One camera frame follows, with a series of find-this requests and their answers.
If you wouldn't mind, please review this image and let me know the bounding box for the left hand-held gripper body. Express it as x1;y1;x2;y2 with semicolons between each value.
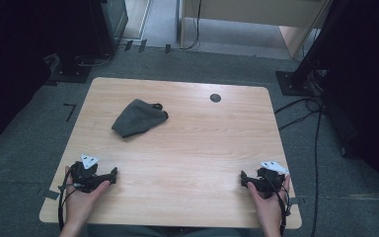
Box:
69;153;113;194

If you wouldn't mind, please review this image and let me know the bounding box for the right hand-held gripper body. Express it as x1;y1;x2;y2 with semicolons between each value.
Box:
248;160;290;199

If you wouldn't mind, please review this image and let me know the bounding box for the dark grey cloth pouch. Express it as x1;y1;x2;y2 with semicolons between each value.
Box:
111;99;170;139

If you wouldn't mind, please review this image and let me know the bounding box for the person's right hand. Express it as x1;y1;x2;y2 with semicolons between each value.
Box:
247;174;292;229

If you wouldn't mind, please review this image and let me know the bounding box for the person's left hand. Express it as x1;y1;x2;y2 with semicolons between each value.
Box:
64;166;112;227

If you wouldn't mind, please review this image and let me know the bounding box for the black slanted stand with base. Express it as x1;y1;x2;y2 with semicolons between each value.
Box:
274;0;344;98

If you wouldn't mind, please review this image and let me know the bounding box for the dark curtain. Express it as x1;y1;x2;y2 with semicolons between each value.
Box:
319;0;379;211
0;0;58;148

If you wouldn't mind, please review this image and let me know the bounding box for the dark glass-front cabinet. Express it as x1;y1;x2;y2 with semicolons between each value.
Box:
100;0;129;50

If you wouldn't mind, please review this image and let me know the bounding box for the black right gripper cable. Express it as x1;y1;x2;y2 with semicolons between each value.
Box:
265;172;292;237

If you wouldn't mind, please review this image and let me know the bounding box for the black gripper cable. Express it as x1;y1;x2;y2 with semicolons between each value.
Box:
57;162;81;232
265;172;292;237

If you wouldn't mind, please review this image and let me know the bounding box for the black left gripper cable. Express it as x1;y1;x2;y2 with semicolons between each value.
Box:
57;162;81;232

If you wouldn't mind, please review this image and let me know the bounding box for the long black floor cable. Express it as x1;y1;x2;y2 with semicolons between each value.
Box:
310;107;324;237

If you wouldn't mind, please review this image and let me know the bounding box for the coiled cable at stand base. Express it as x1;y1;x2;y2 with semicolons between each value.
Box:
74;51;114;68

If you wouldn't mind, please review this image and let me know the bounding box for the black hanging cable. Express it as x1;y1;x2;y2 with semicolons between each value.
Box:
180;0;202;51

